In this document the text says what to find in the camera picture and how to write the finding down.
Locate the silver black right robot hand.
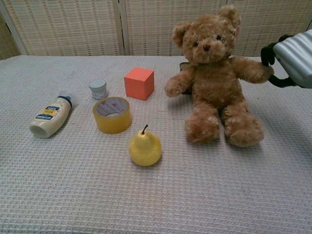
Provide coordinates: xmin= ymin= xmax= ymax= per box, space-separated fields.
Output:
xmin=260 ymin=29 xmax=312 ymax=89

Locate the brown plush teddy bear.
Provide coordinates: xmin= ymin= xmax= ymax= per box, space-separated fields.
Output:
xmin=164 ymin=4 xmax=275 ymax=147

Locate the orange cube block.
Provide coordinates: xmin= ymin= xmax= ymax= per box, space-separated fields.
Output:
xmin=124 ymin=67 xmax=155 ymax=101

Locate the yellow pear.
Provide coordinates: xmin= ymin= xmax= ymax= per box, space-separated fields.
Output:
xmin=128 ymin=124 xmax=162 ymax=167

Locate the clear packing tape roll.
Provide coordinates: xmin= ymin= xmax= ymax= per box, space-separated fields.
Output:
xmin=92 ymin=96 xmax=133 ymax=135

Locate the small grey lidded jar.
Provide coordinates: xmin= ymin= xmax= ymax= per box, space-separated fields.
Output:
xmin=88 ymin=79 xmax=108 ymax=100

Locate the woven folding screen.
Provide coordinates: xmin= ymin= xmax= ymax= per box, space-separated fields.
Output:
xmin=0 ymin=0 xmax=312 ymax=61

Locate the white waffle weave tablecloth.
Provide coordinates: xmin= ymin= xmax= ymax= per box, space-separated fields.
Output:
xmin=0 ymin=55 xmax=312 ymax=234

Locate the cream squeeze bottle blue label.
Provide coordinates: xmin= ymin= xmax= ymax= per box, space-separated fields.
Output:
xmin=29 ymin=90 xmax=78 ymax=139

